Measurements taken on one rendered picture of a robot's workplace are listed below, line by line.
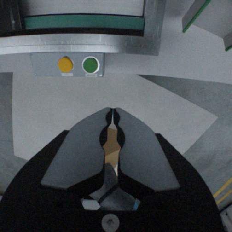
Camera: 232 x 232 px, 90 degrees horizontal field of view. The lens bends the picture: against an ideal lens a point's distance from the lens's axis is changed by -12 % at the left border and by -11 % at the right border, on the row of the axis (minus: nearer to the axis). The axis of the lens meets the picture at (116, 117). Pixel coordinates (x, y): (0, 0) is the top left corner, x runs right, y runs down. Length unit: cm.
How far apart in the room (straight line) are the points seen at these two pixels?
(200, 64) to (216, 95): 134
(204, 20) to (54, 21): 37
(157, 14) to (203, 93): 145
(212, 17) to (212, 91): 149
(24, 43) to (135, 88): 38
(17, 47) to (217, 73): 69
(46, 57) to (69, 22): 11
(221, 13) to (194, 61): 22
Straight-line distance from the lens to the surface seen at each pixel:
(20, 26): 44
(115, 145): 53
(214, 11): 38
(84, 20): 40
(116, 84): 50
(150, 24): 39
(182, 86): 160
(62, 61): 40
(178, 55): 53
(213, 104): 194
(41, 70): 44
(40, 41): 43
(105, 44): 39
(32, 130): 74
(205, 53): 58
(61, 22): 42
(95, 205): 309
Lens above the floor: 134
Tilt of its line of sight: 57 degrees down
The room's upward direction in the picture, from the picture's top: 179 degrees clockwise
